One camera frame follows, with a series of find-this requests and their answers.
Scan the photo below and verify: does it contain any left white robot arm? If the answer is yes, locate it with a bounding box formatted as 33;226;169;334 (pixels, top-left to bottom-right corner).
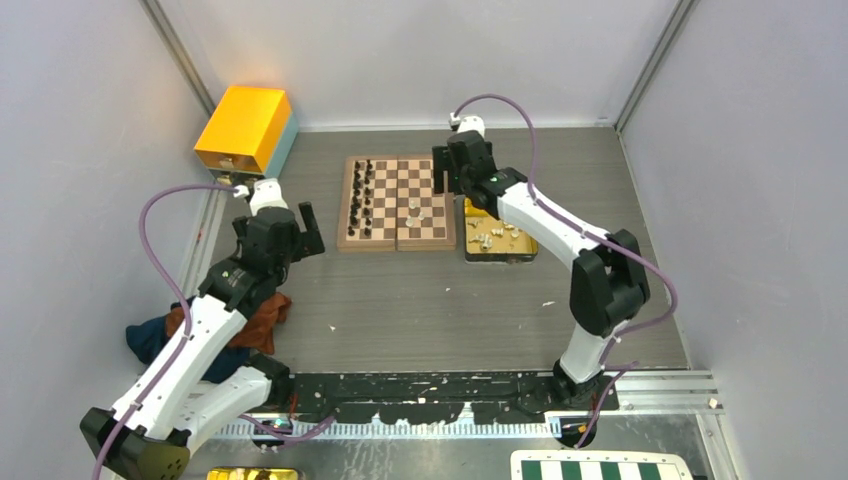
80;179;325;479

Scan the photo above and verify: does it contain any orange cloth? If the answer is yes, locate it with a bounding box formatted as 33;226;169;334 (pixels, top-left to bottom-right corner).
226;292;292;355

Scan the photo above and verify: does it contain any gold tin front edge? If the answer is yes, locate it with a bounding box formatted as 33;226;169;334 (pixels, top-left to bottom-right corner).
206;467;303;480

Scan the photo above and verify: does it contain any dark blue cloth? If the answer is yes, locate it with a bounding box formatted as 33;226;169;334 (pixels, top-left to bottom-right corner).
125;302;251;384

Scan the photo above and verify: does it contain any wooden chess board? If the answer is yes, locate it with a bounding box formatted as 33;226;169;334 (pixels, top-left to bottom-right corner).
336;155;457;253

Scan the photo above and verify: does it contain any green white checkered board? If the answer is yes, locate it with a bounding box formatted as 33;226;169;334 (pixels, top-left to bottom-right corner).
510;450;694;480

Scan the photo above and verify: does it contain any gold tin tray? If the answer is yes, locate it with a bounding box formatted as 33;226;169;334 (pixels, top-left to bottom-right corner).
463;199;539;264

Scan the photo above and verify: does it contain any yellow teal drawer box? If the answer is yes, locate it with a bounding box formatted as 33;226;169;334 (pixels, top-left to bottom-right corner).
194;85;300;185

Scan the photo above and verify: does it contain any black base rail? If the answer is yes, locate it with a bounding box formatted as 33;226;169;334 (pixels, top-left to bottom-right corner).
252;370;619;425

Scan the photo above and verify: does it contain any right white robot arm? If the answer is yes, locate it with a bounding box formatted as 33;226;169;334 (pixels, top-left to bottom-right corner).
432;114;651;411

